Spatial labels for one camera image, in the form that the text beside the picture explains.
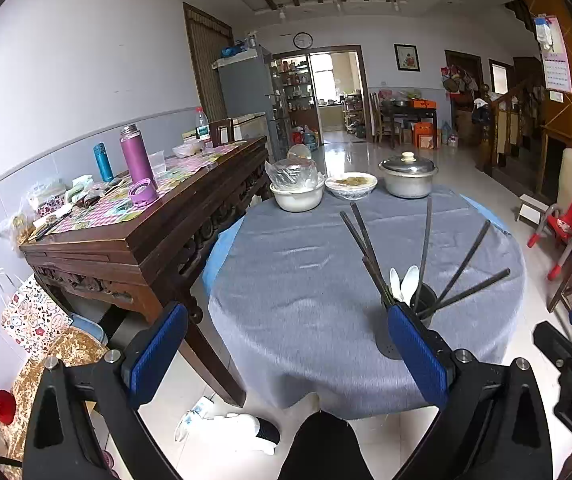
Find dark chopstick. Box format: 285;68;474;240
362;257;394;309
412;194;432;312
420;268;510;320
340;211;368;258
350;202;393;304
423;219;491;318

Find white plastic spoon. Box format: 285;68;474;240
389;268;402;302
400;266;420;307

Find black utensil holder cup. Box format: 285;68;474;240
372;283;438;360

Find gold fabric bundle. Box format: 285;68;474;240
0;327;107;462

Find red plastic child chair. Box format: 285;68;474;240
527;201;572;281

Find dark carved wooden sideboard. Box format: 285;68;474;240
20;138;271;406

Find floral gift bag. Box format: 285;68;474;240
0;268;72;360

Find grey tablecloth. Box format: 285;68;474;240
204;186;526;419

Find purple thermos lid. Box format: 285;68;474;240
129;178;159;207

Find aluminium pot with lid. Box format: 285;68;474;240
378;151;438;200

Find teal thermos bottle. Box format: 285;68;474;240
93;143;114;183

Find purple thermos bottle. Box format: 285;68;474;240
120;124;154;183

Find patterned bowl with food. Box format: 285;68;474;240
325;172;378;202

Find clear plastic cup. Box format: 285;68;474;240
148;151;167;178

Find white bowl with plastic bag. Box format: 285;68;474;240
264;157;325;212

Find clear water bottle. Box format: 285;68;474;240
196;106;210;141

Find white small fan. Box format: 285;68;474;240
287;143;312;159

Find white chest freezer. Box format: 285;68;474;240
226;113;269;142

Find dark dining table background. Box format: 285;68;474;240
380;100;438;150

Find grey refrigerator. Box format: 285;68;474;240
211;46;289;160

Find wall calendar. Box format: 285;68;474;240
533;14;572;93

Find framed wall picture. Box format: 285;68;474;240
394;44;420;72

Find round wall clock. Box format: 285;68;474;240
292;32;313;50

